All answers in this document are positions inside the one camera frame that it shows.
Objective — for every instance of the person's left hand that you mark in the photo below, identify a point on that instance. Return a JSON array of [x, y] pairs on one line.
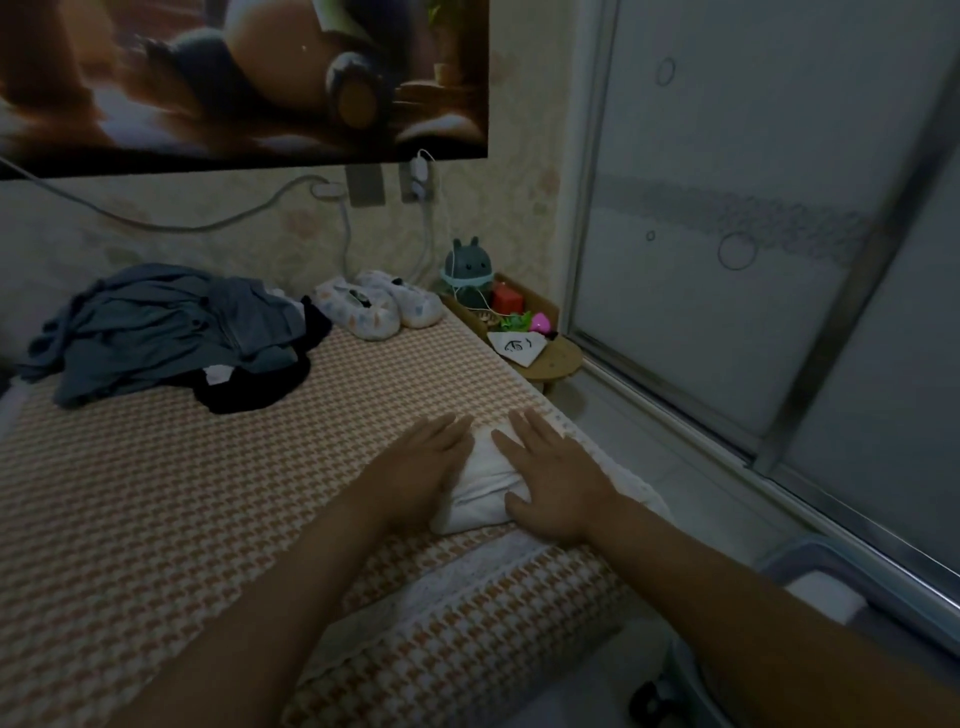
[[413, 468]]

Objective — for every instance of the person's right hand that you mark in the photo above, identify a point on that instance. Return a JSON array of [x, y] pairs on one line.
[[558, 483]]

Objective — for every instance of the black garment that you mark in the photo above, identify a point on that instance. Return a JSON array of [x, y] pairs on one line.
[[263, 390]]

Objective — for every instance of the white T-shirt with letter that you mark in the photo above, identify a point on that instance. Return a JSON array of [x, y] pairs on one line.
[[828, 596]]

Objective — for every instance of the pile of grey-blue clothes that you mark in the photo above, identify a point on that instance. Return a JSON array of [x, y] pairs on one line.
[[150, 330]]

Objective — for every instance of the grey-blue suitcase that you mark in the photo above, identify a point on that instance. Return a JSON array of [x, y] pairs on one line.
[[900, 615]]

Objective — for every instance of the person's right forearm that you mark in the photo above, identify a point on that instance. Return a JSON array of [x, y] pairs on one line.
[[765, 630]]

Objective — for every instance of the person's left forearm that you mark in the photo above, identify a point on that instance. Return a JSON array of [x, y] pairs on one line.
[[255, 630]]

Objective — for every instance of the wooden bedside tray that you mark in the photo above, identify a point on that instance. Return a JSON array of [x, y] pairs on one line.
[[563, 360]]

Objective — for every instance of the white printed card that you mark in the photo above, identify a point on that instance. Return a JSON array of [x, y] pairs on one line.
[[519, 348]]

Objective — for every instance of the pink ball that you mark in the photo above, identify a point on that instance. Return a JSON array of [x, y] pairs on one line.
[[540, 323]]

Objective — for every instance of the green toy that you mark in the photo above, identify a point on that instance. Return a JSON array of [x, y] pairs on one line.
[[515, 321]]

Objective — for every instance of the red toy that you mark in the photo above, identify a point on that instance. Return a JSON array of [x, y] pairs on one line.
[[509, 297]]

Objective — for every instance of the teal round bunny lamp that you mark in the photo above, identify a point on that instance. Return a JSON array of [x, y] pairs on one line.
[[468, 267]]

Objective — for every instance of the white charger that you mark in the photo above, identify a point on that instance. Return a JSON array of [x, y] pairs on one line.
[[419, 176]]

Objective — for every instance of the grey sliding door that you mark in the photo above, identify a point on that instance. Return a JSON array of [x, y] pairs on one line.
[[720, 225]]

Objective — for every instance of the grey wall socket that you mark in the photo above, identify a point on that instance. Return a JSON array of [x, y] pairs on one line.
[[365, 185]]

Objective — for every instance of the white wall plug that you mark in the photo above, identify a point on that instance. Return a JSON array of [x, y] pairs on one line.
[[327, 191]]

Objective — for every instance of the cartoon bear wall poster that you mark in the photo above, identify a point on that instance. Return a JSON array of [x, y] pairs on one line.
[[240, 75]]

